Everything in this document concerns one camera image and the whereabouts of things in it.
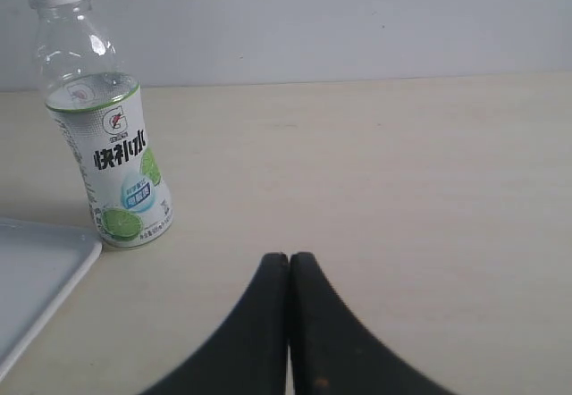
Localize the white plastic tray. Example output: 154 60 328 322
1 218 102 377

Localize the clear plastic drink bottle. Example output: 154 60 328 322
28 0 173 248

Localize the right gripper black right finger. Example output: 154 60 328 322
289 252 450 394

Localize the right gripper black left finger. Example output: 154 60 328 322
144 253 290 395

